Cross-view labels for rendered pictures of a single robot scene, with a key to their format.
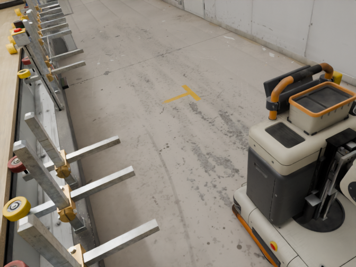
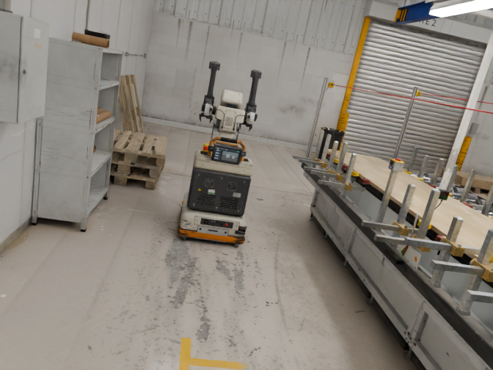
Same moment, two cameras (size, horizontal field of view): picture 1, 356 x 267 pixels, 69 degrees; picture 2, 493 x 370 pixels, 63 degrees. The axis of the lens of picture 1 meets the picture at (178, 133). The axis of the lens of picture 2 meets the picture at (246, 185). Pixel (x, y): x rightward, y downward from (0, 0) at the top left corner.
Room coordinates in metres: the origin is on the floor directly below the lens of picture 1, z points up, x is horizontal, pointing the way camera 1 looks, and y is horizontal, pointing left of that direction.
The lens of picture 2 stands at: (4.42, 0.18, 1.60)
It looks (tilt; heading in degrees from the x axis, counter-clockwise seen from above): 16 degrees down; 188
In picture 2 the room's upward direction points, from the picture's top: 12 degrees clockwise
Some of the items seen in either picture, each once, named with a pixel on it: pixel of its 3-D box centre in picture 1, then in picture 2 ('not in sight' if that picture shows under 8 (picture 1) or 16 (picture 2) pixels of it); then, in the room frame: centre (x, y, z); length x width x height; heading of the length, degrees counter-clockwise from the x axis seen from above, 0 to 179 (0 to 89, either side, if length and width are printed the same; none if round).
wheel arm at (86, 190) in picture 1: (79, 194); (333, 175); (0.65, 0.41, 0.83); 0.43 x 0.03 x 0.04; 108
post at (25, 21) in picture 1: (41, 52); (423, 227); (2.02, 0.90, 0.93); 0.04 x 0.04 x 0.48; 18
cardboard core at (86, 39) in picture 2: not in sight; (90, 40); (0.98, -1.96, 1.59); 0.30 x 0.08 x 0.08; 108
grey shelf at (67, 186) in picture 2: not in sight; (80, 132); (1.08, -1.92, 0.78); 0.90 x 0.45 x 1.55; 18
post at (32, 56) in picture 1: (44, 79); (385, 200); (1.53, 0.75, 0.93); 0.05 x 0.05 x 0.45; 18
